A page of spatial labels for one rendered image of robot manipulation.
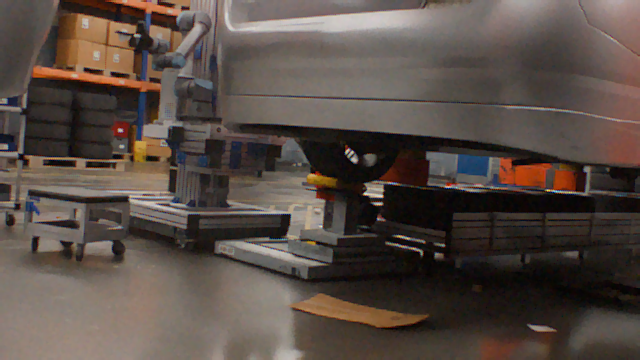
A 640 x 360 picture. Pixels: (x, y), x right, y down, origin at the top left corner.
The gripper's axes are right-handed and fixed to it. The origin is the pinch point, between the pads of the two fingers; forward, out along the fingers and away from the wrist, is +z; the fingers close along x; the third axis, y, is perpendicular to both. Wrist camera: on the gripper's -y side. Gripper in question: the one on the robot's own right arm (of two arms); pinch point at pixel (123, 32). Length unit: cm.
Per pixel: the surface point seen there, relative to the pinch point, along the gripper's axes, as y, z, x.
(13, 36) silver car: 10, 230, -203
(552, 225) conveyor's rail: 69, -211, -210
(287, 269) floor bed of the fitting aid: 106, -24, -121
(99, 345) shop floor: 105, 138, -150
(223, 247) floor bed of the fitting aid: 111, -40, -65
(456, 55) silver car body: -11, 84, -229
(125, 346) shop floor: 104, 133, -156
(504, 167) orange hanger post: 42, -303, -143
